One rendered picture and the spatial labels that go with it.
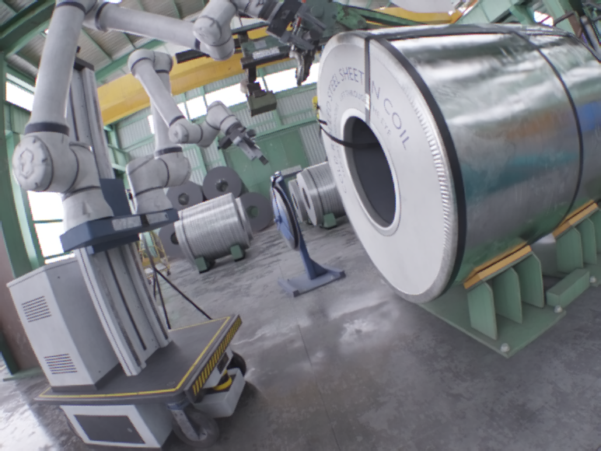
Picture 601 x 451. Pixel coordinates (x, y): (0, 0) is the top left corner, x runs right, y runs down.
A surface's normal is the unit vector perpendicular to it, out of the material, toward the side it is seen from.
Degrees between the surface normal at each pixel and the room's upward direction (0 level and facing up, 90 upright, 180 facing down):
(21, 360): 90
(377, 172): 88
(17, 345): 90
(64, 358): 90
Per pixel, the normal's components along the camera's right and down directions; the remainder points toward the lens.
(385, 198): -0.09, -0.52
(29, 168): 0.14, 0.22
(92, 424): -0.07, 0.11
